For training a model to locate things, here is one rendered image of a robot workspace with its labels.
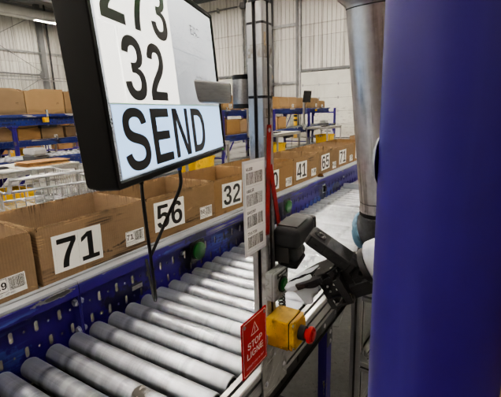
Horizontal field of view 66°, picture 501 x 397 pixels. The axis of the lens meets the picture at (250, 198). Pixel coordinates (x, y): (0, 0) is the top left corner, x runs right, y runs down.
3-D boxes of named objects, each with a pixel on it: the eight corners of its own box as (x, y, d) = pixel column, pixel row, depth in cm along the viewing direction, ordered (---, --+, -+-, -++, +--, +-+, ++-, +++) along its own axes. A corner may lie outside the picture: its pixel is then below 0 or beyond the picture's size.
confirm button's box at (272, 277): (276, 303, 86) (276, 276, 85) (265, 300, 88) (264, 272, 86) (290, 291, 92) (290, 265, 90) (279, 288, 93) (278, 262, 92)
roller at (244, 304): (295, 333, 112) (295, 318, 111) (165, 294, 139) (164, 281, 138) (302, 325, 116) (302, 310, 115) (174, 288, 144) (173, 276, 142)
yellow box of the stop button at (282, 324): (298, 355, 86) (298, 327, 84) (265, 344, 90) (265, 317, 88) (323, 324, 98) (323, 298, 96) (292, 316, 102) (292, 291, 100)
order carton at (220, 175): (215, 218, 170) (213, 180, 166) (166, 211, 185) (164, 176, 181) (261, 200, 202) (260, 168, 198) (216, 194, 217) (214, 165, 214)
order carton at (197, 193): (150, 245, 137) (146, 199, 134) (97, 234, 153) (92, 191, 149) (216, 218, 170) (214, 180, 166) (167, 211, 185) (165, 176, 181)
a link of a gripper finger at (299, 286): (295, 294, 81) (330, 282, 76) (291, 288, 81) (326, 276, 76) (303, 282, 85) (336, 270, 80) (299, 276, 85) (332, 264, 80)
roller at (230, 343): (261, 372, 96) (261, 354, 95) (121, 318, 123) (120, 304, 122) (271, 361, 100) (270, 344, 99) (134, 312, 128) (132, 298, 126)
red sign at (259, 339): (243, 381, 80) (242, 326, 78) (240, 380, 81) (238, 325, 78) (280, 342, 94) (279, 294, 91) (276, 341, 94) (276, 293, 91)
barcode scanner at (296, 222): (319, 249, 97) (317, 210, 93) (299, 272, 87) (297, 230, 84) (295, 245, 100) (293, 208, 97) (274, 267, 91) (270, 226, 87)
